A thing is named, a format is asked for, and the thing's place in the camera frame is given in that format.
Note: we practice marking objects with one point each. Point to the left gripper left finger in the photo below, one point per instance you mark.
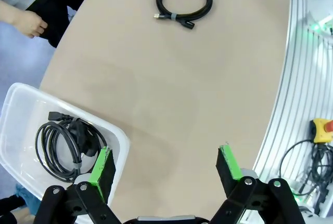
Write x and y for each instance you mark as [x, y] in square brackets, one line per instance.
[102, 169]

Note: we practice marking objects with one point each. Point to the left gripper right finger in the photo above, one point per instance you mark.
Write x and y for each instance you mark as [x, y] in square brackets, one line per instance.
[229, 166]

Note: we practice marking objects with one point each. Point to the person's right forearm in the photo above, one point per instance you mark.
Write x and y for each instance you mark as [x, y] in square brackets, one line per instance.
[4, 13]

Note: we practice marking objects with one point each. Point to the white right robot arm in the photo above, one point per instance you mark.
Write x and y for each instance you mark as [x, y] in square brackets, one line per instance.
[318, 24]

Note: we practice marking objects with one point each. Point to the person's right hand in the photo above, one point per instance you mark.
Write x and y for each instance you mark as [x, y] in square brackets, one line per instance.
[28, 24]

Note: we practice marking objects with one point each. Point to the yellow emergency stop box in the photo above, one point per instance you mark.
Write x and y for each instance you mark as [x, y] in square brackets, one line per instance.
[321, 133]

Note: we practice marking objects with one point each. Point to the dark fabric object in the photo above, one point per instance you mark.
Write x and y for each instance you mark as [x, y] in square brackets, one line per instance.
[7, 211]

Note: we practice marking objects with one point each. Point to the clear plastic storage container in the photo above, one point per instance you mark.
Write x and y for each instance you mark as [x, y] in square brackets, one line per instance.
[15, 104]

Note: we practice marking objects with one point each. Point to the person in grey hoodie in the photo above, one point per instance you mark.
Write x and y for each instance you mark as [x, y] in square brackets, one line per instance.
[65, 0]

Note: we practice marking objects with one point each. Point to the white ribbed aluminium frame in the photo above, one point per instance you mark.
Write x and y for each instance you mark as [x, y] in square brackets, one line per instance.
[299, 78]

